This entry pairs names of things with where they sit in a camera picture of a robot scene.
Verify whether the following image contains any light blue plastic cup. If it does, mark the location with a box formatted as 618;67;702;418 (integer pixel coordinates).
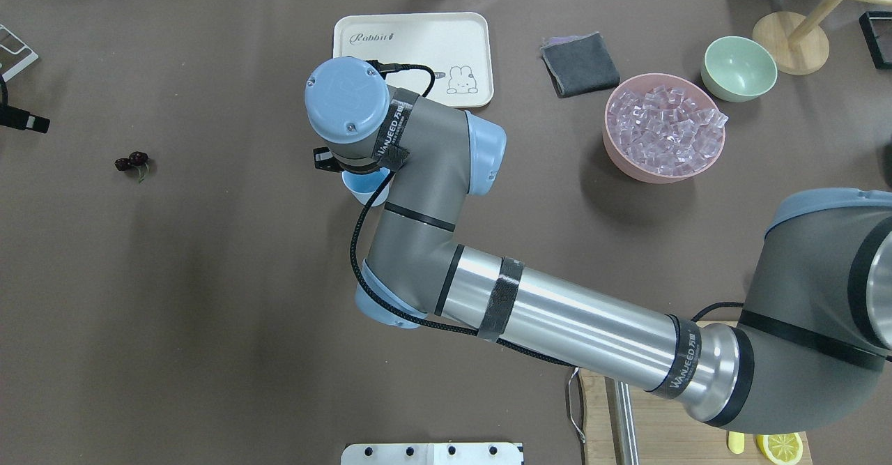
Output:
341;167;391;207

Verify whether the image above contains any upper lemon slice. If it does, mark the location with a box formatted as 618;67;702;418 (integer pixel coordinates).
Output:
755;433;806;464

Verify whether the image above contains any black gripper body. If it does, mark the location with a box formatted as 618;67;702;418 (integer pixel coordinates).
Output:
313;146;345;174

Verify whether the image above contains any clear acrylic stand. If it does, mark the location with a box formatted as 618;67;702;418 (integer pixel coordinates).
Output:
1;24;39;82

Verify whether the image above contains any black device left edge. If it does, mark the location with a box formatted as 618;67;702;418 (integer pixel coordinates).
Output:
1;106;50;134

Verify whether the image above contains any mint green bowl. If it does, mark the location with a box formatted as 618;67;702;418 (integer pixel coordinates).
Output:
700;36;778;102

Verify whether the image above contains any cream rabbit tray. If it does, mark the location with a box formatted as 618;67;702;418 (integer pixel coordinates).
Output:
332;12;495;109

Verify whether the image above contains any grey folded cloth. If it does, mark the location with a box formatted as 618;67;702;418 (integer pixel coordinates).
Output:
539;31;621;98

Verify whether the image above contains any dark red cherries pair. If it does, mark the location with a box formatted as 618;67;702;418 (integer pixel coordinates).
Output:
114;151;151;183

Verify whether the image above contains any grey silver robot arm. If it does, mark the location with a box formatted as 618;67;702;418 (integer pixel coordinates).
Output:
304;57;890;434

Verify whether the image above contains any yellow plastic knife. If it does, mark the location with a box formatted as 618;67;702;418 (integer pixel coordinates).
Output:
726;432;746;455

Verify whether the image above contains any bamboo cutting board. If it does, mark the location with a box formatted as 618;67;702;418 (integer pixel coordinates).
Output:
567;320;813;465

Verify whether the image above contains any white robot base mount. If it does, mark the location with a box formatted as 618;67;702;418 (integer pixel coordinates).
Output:
340;442;525;464

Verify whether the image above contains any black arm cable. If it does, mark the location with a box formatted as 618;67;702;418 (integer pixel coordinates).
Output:
348;61;746;368

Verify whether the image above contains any wooden cup stand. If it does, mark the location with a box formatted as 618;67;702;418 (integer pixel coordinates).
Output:
752;0;890;75

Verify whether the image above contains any pile of clear ice cubes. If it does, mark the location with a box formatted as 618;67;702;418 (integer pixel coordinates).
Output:
608;85;729;176

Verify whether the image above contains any pink bowl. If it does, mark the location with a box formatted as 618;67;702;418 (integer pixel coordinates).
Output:
603;73;726;185

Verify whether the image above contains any steel muddler black tip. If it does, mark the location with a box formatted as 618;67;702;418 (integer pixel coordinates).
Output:
612;381;640;464

